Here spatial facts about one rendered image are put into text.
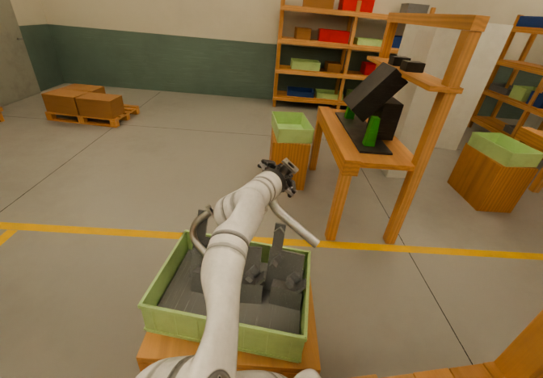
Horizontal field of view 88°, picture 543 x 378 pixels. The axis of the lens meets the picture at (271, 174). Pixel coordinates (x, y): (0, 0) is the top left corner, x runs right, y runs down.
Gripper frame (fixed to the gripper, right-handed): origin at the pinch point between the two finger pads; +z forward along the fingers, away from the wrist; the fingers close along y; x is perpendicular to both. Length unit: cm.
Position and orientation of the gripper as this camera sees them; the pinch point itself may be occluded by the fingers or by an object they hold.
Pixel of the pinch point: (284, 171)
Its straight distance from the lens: 84.9
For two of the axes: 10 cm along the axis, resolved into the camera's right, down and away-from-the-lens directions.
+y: -7.1, -7.0, 0.7
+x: -6.2, 6.7, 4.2
